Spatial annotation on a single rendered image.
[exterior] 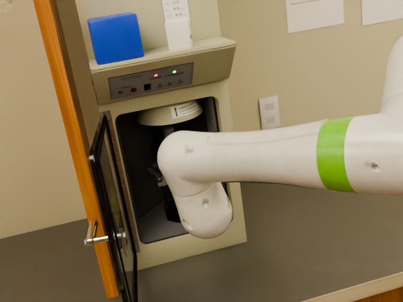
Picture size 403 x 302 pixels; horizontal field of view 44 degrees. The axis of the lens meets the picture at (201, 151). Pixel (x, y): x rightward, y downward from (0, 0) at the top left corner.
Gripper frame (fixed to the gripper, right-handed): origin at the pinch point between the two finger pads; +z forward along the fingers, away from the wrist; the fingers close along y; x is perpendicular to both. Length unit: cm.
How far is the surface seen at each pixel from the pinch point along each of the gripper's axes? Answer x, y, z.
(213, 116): -10.9, -11.7, -4.5
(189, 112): -13.6, -5.3, -6.0
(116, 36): -36.5, 10.1, -19.6
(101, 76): -28.8, 14.8, -18.7
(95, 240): -0.6, 22.8, -36.3
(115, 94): -23.5, 12.4, -13.4
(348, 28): -21, -73, 35
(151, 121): -13.2, 4.6, -4.8
